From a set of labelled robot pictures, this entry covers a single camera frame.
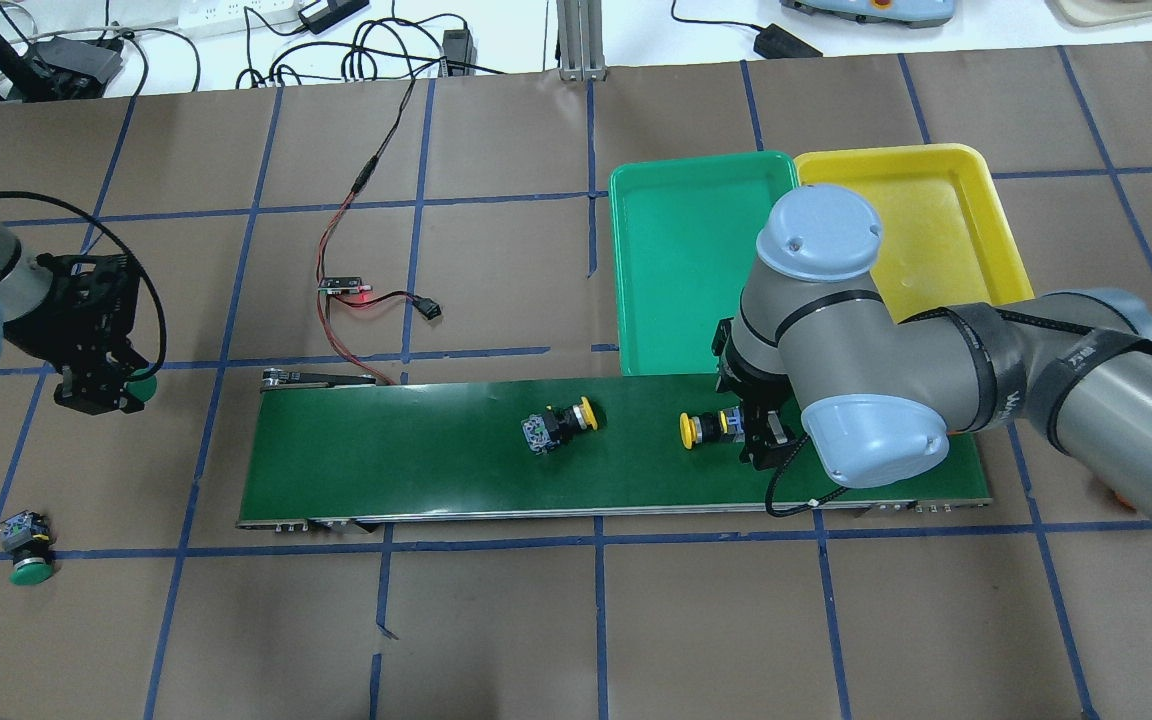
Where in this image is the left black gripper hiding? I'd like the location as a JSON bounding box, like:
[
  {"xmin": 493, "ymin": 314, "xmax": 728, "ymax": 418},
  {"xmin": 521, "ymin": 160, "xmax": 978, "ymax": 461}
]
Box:
[{"xmin": 1, "ymin": 252, "xmax": 147, "ymax": 414}]

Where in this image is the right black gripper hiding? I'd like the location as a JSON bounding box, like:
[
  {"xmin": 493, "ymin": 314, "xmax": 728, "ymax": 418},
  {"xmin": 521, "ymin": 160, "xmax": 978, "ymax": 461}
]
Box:
[{"xmin": 712, "ymin": 318, "xmax": 797, "ymax": 471}]

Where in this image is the yellow push button switch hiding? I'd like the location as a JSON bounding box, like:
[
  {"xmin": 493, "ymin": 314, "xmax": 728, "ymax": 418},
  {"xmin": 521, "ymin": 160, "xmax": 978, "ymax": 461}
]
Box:
[
  {"xmin": 679, "ymin": 406, "xmax": 746, "ymax": 450},
  {"xmin": 520, "ymin": 396, "xmax": 600, "ymax": 455}
]

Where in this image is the green push button switch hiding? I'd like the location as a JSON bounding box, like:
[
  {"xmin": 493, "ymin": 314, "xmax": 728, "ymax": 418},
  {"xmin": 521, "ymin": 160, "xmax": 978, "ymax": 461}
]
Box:
[
  {"xmin": 119, "ymin": 366, "xmax": 157, "ymax": 414},
  {"xmin": 0, "ymin": 510, "xmax": 55, "ymax": 588}
]

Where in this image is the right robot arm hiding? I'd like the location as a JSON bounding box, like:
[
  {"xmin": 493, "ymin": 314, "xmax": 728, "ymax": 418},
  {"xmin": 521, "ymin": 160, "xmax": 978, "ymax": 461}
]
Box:
[{"xmin": 710, "ymin": 184, "xmax": 1152, "ymax": 521}]

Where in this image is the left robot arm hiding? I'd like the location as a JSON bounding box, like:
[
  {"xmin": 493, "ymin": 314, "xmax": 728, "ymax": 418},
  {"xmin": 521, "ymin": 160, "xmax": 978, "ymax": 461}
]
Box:
[{"xmin": 0, "ymin": 192, "xmax": 166, "ymax": 415}]

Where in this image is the green conveyor belt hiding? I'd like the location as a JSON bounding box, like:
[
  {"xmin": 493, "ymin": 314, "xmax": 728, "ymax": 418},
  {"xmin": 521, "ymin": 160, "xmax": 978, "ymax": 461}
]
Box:
[{"xmin": 236, "ymin": 364, "xmax": 994, "ymax": 530}]

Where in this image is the green plastic tray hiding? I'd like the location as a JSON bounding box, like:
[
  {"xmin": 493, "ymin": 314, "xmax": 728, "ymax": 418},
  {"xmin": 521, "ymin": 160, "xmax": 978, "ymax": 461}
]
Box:
[{"xmin": 608, "ymin": 151, "xmax": 799, "ymax": 376}]

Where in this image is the small black controller board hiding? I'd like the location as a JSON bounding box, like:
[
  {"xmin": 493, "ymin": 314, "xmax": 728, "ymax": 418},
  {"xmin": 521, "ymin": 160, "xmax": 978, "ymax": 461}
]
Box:
[{"xmin": 317, "ymin": 275, "xmax": 371, "ymax": 296}]

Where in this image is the yellow plastic tray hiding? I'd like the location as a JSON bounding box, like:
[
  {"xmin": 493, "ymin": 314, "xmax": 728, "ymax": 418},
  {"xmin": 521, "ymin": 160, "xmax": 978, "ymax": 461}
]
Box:
[{"xmin": 795, "ymin": 143, "xmax": 1036, "ymax": 323}]

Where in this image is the white power strip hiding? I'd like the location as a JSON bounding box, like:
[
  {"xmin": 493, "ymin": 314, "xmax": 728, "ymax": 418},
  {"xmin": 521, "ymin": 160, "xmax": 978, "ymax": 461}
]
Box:
[{"xmin": 175, "ymin": 1, "xmax": 306, "ymax": 38}]

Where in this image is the black power adapter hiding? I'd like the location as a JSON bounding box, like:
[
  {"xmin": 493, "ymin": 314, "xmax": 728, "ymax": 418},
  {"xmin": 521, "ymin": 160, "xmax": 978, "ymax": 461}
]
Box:
[{"xmin": 439, "ymin": 26, "xmax": 476, "ymax": 77}]

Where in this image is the black camera stand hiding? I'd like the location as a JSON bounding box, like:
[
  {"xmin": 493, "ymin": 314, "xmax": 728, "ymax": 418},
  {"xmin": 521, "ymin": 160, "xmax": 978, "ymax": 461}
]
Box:
[{"xmin": 0, "ymin": 32, "xmax": 123, "ymax": 103}]

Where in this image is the red black power cable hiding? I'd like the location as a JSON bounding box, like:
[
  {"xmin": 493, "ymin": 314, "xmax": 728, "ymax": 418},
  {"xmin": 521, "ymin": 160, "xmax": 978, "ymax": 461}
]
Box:
[{"xmin": 314, "ymin": 75, "xmax": 442, "ymax": 386}]

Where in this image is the aluminium frame post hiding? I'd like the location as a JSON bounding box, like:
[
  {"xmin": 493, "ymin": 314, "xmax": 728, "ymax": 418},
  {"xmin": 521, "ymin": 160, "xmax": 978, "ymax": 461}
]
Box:
[{"xmin": 556, "ymin": 0, "xmax": 607, "ymax": 82}]

